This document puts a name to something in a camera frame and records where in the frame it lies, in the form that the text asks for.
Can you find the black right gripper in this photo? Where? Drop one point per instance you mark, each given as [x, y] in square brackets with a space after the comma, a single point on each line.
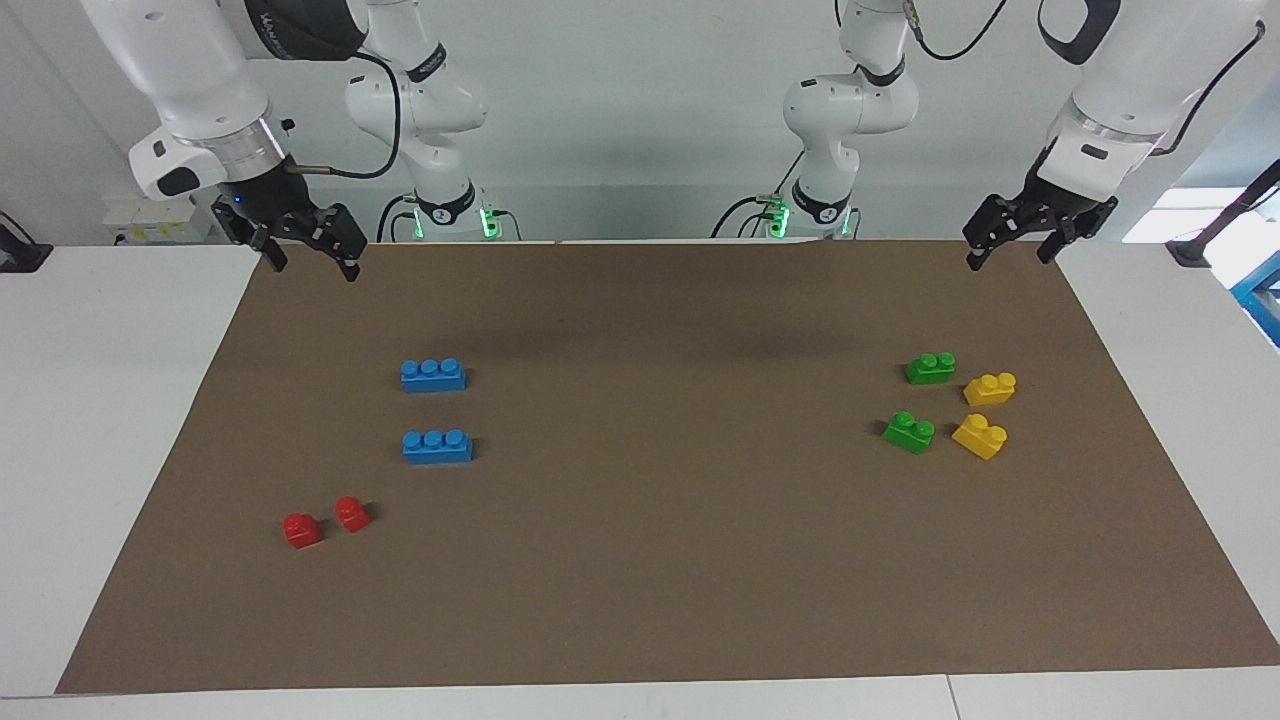
[265, 200]

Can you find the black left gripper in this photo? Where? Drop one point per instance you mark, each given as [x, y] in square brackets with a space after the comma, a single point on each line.
[1070, 192]

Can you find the green two-stud block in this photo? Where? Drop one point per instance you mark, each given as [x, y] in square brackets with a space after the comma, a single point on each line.
[930, 369]
[908, 433]

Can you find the blue three-stud block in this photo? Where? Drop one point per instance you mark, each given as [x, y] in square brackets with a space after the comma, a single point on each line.
[433, 375]
[438, 447]

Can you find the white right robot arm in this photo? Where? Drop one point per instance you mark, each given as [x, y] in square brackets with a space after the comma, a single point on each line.
[190, 70]

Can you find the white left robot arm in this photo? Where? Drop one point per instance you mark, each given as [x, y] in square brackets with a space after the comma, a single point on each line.
[1130, 90]

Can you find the yellow two-stud block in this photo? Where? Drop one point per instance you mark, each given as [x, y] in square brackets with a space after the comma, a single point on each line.
[990, 390]
[978, 437]

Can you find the red one-stud block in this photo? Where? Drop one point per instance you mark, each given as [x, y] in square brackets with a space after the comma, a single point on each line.
[302, 531]
[352, 515]

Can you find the white box with yellow label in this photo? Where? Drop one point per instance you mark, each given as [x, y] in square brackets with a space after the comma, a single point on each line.
[150, 225]

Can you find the brown paper mat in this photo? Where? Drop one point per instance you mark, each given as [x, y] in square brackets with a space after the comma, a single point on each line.
[680, 560]

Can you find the black camera stand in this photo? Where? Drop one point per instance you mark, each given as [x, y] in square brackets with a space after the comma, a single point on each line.
[20, 255]
[1195, 248]

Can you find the blue frame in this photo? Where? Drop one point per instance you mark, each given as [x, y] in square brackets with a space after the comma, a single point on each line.
[1262, 300]

